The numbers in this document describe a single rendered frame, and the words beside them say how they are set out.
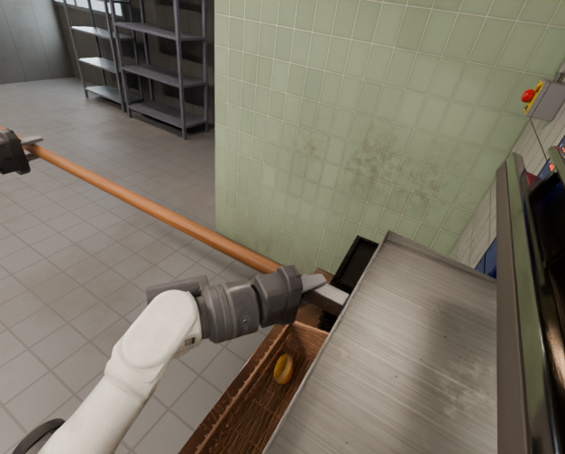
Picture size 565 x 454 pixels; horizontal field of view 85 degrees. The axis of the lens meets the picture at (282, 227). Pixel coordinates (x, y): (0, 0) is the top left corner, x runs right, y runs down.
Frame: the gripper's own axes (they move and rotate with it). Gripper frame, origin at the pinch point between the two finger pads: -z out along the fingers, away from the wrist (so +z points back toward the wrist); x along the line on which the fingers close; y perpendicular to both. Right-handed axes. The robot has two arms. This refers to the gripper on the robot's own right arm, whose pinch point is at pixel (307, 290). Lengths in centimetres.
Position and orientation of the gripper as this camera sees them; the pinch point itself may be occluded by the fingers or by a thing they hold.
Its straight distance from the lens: 57.1
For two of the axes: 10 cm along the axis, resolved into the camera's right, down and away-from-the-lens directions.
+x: 1.3, -8.0, -5.8
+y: -4.0, -5.8, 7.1
